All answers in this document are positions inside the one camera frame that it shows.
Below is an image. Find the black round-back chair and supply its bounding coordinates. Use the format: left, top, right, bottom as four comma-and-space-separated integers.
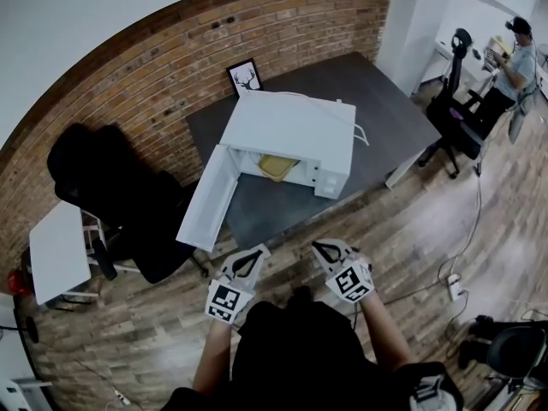
486, 325, 548, 383

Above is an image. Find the person's right forearm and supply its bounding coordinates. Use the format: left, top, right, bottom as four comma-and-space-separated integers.
361, 293, 414, 367

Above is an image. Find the person's black shoe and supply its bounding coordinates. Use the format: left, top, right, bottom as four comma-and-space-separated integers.
286, 286, 313, 306

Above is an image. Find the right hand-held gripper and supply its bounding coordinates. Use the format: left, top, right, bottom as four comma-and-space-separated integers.
311, 240, 373, 306

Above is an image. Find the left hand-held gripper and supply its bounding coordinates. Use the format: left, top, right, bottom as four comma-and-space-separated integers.
205, 246, 271, 327

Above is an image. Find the person's left forearm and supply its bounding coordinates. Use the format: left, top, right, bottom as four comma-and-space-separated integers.
192, 321, 236, 396

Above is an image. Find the white desk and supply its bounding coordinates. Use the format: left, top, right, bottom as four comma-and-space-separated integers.
432, 39, 497, 89

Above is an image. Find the white microwave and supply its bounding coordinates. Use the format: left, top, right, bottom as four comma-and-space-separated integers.
176, 90, 358, 252

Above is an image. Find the black headrest office chair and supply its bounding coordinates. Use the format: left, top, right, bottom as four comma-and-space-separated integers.
418, 27, 493, 180

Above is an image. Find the black framed deer picture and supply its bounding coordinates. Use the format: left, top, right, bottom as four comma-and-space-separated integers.
226, 57, 265, 98

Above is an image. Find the small white table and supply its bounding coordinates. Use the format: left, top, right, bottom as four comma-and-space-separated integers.
28, 202, 142, 306

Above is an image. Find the yellow item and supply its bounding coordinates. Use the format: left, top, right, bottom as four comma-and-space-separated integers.
258, 154, 301, 183

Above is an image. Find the white cable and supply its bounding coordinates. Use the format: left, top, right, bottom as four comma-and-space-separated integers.
273, 91, 370, 147

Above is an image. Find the white power strip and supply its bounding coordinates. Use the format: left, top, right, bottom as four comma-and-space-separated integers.
446, 273, 466, 301

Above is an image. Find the red object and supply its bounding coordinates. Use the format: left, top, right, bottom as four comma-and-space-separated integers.
7, 269, 31, 295

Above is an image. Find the person's black clothing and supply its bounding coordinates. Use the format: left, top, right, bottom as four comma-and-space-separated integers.
160, 300, 466, 411

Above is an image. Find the large black office chair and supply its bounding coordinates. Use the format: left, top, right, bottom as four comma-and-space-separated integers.
46, 122, 211, 285

